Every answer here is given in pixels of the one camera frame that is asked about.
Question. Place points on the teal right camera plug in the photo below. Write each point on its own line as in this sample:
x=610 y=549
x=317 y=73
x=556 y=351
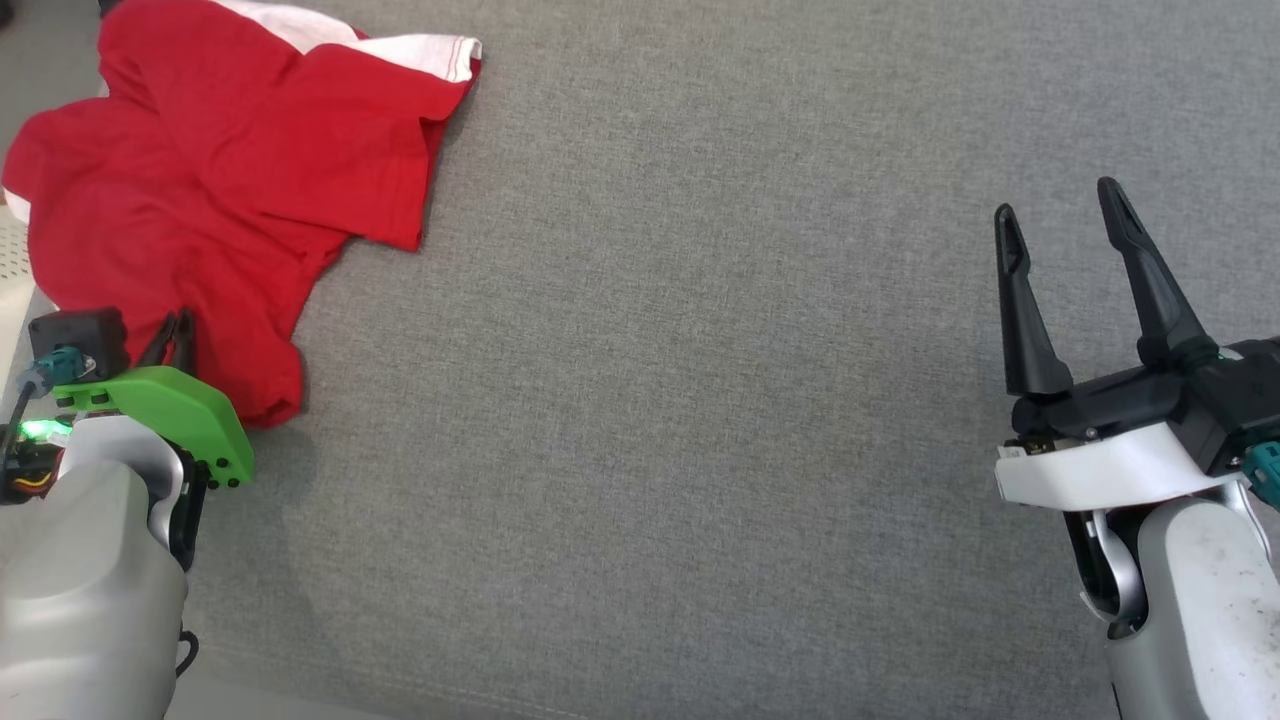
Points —
x=1265 y=475

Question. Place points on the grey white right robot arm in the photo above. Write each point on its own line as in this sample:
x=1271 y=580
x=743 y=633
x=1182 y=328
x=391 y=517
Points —
x=1200 y=620

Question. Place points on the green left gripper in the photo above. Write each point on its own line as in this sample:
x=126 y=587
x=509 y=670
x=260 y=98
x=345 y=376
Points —
x=180 y=410

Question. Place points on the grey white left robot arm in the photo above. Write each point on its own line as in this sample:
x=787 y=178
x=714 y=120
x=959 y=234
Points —
x=80 y=580

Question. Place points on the red shorts with white stripe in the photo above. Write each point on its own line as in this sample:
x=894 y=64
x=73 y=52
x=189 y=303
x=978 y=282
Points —
x=220 y=180

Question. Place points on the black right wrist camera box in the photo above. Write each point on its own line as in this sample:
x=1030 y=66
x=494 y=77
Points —
x=1245 y=400

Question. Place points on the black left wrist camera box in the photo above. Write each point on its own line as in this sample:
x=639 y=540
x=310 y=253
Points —
x=85 y=335

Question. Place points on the black cylindrical left gripper motor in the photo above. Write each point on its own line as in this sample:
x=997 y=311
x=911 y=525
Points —
x=25 y=478

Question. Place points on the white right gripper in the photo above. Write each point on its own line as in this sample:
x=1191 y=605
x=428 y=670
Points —
x=1110 y=470

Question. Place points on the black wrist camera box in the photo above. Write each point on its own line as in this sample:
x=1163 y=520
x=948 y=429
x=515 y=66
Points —
x=85 y=335
x=1245 y=400

